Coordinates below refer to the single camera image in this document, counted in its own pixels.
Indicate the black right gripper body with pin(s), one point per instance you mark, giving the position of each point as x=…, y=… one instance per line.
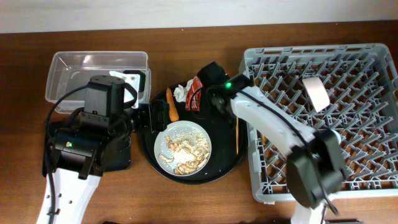
x=218, y=110

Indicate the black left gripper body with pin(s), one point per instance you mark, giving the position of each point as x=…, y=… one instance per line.
x=143, y=120

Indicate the orange carrot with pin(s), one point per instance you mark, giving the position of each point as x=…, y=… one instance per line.
x=173, y=113

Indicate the red snack wrapper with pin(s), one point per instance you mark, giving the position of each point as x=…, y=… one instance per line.
x=194, y=95

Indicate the wooden chopstick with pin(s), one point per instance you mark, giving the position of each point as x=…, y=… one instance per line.
x=263, y=140
x=237, y=137

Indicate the grey plate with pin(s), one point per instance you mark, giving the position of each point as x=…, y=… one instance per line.
x=183, y=148

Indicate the white tissue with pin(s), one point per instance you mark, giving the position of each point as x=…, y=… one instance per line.
x=180, y=94

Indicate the rice and food scraps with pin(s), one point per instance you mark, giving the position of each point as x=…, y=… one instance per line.
x=186, y=152

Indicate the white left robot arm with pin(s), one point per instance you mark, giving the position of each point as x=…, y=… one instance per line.
x=67, y=196

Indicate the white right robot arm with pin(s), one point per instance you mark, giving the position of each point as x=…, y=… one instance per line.
x=315, y=165

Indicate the grey dishwasher rack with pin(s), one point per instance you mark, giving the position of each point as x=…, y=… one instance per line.
x=361, y=82

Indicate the rectangular black tray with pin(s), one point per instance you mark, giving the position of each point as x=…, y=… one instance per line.
x=118, y=155

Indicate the clear plastic bin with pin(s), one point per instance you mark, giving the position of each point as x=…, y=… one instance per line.
x=70, y=70

